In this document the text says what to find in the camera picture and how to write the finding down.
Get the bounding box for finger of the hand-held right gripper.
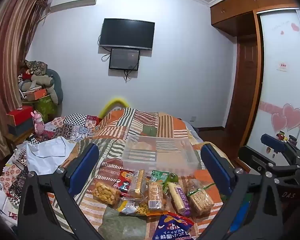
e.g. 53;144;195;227
261;133;300;164
237;145;300;178

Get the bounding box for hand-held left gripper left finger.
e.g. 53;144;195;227
17;142;108;240

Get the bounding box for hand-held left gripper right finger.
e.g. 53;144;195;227
200;144;290;240

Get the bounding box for brown cracker bag green tie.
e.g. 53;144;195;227
185;179;215;217

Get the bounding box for clear bag of golden puffs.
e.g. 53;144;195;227
92;181;122;207

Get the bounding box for red snack packet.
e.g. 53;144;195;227
112;169;135;194

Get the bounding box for purple labelled wafer packet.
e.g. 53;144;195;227
167;182;192;217

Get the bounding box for clear plastic storage container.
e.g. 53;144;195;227
121;134;200;178

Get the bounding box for clear biscuit packet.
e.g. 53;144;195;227
127;169;148;199

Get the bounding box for clear packet of orange snacks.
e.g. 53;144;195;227
117;197;149;217

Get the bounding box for cracker packet with white label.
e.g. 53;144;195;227
146;181;167;212

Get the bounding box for blue chip bag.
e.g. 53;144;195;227
152;211;194;240

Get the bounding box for white plastic bag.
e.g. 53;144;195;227
25;137;77;175

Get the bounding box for checkered patchwork quilt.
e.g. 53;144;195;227
44;114;100;140

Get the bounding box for green jelly cup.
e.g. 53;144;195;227
165;173;179;185

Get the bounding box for green snack packet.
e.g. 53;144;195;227
150;170;170;183

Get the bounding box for white sliding door with hearts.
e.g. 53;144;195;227
245;9;300;160

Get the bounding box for pink rabbit toy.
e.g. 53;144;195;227
31;110;45;137

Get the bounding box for yellow hoop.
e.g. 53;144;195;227
99;97;129;118

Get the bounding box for green box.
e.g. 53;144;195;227
37;95;58;120

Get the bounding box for wooden nightstand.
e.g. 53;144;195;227
4;130;33;153

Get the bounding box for dark grey box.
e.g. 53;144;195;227
7;119;35;135

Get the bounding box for red box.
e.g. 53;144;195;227
6;106;34;127

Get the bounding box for grey cushion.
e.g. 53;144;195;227
46;69;64;105

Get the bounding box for orange box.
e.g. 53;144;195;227
24;88;47;100

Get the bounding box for patterned folded cloth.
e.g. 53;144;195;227
24;60;48;77

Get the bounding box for small black monitor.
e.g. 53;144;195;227
109;48;140;71

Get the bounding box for striped brown curtain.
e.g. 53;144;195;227
0;0;49;160

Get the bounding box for wooden wardrobe cabinet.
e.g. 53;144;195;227
210;0;300;37

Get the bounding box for white air conditioner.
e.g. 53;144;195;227
49;0;99;13

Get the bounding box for wall-mounted television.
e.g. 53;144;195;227
99;18;155;50

